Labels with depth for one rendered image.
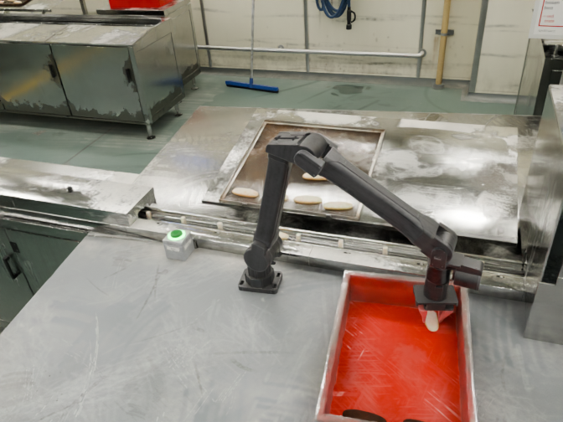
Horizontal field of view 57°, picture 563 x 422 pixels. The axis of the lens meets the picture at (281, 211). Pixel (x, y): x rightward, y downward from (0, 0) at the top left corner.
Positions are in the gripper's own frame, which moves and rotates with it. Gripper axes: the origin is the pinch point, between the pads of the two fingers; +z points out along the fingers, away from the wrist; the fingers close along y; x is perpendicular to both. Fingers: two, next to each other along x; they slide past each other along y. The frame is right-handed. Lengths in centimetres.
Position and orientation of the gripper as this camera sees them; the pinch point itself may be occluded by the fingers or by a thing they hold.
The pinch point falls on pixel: (431, 319)
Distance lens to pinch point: 143.8
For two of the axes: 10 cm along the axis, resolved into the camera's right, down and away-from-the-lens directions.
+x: 0.7, -5.7, 8.2
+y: 10.0, -0.1, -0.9
